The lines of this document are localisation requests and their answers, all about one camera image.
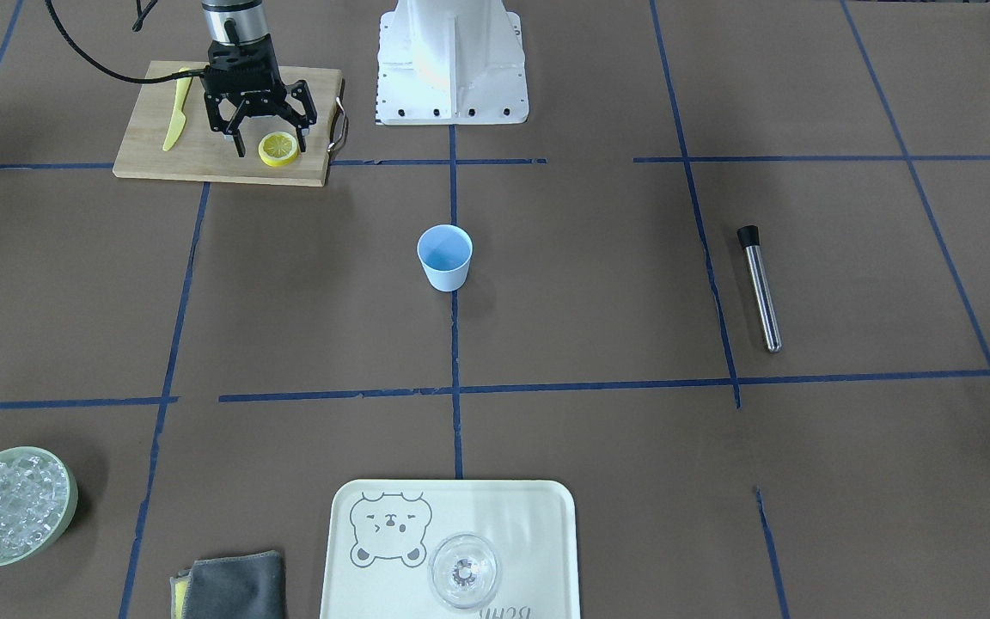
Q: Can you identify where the grey folded cloth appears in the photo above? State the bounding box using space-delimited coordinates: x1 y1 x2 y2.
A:
169 551 286 618

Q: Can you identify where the cream bear tray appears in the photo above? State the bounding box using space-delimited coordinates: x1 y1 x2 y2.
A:
320 479 581 618

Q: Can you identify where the yellow plastic knife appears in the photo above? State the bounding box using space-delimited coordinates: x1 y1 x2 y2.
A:
162 77 193 152

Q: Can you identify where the wooden cutting board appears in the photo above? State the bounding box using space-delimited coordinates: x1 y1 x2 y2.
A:
113 66 345 187

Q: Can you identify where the steel muddler black tip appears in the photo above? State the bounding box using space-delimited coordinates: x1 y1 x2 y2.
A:
737 226 783 353

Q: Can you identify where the clear wine glass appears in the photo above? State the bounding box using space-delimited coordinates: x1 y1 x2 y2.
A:
429 532 502 611

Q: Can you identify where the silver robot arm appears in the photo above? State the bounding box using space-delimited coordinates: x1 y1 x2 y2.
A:
200 1 317 157

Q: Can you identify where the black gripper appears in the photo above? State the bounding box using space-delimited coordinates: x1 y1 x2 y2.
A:
200 35 318 157

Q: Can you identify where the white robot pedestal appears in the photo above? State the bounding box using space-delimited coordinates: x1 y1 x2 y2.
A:
375 1 530 126

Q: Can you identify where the light blue cup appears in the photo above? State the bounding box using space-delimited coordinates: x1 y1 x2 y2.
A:
416 224 473 292

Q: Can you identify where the green bowl of ice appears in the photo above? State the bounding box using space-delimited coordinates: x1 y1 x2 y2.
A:
0 446 79 567

